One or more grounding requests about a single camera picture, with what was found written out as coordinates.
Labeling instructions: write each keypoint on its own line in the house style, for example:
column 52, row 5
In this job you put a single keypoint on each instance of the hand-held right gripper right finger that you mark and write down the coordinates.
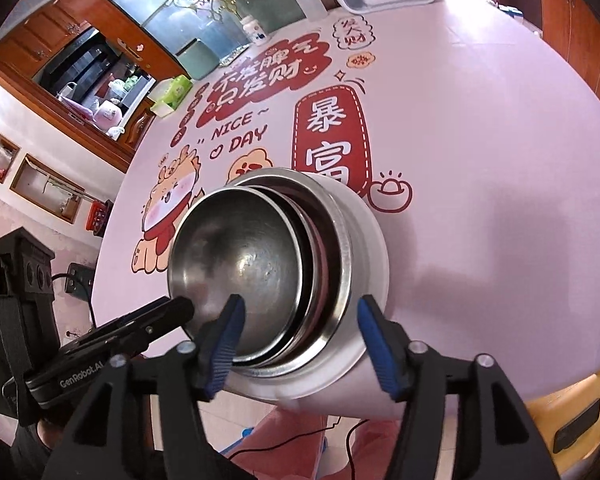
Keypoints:
column 377, row 350

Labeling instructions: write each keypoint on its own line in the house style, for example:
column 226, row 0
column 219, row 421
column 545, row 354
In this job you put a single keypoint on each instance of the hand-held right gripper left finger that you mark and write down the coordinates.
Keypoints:
column 225, row 345

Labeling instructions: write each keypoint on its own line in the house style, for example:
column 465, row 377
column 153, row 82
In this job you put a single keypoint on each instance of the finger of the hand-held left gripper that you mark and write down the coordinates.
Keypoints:
column 80, row 370
column 160, row 315

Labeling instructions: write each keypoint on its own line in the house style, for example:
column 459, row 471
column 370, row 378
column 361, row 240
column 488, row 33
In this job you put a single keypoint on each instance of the large steel bowl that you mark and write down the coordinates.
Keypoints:
column 325, row 349

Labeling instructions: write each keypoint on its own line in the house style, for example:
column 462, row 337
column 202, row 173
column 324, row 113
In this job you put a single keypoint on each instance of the small steel bowl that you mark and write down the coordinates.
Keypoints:
column 230, row 250

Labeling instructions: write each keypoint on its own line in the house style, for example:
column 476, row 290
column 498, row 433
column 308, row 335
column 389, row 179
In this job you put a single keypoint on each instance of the pink-sided steel bowl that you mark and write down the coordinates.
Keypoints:
column 316, row 270

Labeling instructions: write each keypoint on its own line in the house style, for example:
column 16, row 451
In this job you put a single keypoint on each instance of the white bowl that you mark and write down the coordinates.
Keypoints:
column 370, row 240

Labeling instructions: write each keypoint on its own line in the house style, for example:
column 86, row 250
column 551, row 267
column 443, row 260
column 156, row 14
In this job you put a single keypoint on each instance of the red basket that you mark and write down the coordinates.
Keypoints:
column 99, row 217

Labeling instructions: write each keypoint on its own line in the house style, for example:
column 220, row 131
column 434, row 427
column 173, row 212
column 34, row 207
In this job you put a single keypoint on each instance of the pink garment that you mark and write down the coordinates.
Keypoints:
column 290, row 440

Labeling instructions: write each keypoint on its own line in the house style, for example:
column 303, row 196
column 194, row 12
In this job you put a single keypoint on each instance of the pink rice cooker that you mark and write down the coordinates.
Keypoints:
column 110, row 114

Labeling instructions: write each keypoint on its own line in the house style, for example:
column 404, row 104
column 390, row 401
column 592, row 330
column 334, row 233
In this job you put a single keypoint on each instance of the green tissue box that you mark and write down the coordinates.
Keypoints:
column 172, row 92

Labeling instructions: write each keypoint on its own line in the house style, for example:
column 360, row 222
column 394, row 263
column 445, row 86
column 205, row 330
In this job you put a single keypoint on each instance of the wooden kitchen cabinet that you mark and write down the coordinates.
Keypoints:
column 30, row 30

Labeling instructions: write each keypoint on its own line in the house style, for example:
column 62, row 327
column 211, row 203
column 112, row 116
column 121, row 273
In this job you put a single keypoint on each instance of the teal canister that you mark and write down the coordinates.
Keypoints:
column 197, row 60

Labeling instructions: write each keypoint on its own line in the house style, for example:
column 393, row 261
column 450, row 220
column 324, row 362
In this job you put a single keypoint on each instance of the white pill bottle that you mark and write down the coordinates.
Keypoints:
column 253, row 30

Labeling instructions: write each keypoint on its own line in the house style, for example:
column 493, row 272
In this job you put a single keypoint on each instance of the glass door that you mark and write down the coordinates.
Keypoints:
column 190, row 15

